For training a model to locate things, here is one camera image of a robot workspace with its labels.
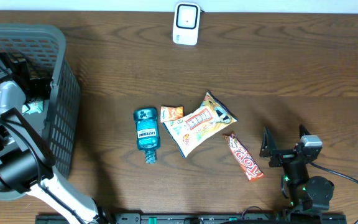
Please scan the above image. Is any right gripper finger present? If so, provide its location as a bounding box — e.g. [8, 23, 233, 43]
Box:
[299, 124, 310, 138]
[259, 127, 277, 157]

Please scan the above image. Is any orange chocolate bar wrapper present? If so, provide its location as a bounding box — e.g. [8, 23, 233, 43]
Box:
[223, 132, 265, 182]

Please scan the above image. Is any pale green snack packet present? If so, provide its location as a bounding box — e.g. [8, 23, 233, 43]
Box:
[22, 100, 44, 114]

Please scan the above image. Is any yellow snack chip bag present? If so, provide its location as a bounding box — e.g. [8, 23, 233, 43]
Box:
[163, 91, 237, 158]

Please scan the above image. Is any small orange tissue pack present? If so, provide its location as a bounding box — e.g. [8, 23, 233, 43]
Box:
[160, 106, 184, 123]

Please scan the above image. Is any blue Listerine mouthwash bottle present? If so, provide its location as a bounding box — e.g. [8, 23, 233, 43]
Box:
[133, 108, 160, 164]

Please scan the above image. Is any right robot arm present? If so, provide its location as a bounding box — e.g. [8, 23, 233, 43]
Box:
[259, 124, 334, 222]

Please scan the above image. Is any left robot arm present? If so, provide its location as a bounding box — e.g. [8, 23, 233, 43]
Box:
[0, 52, 114, 223]

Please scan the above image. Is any white barcode scanner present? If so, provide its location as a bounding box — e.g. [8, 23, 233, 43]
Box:
[172, 2, 201, 45]

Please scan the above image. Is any grey plastic mesh basket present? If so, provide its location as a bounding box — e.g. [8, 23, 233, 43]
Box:
[0, 24, 80, 178]

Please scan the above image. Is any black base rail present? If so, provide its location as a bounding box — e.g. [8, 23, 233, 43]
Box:
[35, 212, 347, 224]

